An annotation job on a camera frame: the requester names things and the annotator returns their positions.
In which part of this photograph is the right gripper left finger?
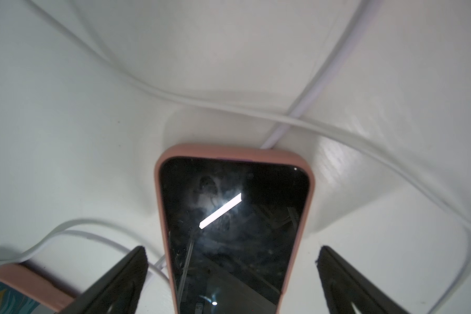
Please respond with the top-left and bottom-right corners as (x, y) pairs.
(60, 246), (148, 314)

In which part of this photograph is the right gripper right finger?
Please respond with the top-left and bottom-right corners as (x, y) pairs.
(316, 245), (407, 313)

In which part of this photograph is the phone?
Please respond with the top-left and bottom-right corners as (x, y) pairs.
(0, 264), (74, 314)
(154, 144), (315, 313)

